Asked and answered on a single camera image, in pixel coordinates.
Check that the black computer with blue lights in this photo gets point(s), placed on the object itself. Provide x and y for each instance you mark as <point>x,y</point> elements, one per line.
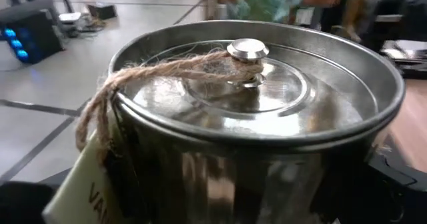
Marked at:
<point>33,34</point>

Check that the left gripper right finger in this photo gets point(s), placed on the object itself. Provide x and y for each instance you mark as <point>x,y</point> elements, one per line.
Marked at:
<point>393,200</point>

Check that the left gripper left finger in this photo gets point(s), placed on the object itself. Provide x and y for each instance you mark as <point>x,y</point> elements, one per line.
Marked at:
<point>23,204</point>

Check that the black box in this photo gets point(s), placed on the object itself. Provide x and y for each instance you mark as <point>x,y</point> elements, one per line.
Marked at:
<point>101,10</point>

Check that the silver lidded candle tin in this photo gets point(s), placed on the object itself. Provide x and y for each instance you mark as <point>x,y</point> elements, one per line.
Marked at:
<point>250,100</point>

